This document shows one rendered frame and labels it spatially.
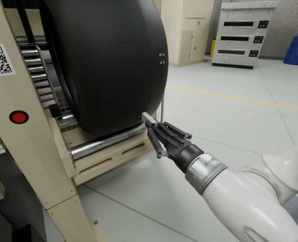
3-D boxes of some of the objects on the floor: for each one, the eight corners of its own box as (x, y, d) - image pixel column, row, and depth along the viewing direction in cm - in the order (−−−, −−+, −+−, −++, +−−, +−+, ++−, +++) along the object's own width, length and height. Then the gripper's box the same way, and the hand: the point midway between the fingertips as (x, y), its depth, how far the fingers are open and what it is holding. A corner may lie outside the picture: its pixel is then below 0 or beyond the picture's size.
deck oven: (209, 66, 546) (221, 3, 452) (211, 61, 630) (222, 6, 535) (255, 71, 499) (280, 0, 405) (251, 64, 583) (271, 4, 488)
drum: (300, 62, 606) (313, 35, 558) (305, 66, 560) (319, 36, 512) (280, 61, 628) (291, 35, 580) (284, 64, 582) (296, 36, 534)
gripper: (216, 143, 40) (159, 101, 55) (180, 167, 34) (126, 112, 49) (207, 162, 45) (156, 118, 60) (174, 185, 39) (126, 130, 53)
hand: (148, 121), depth 52 cm, fingers closed
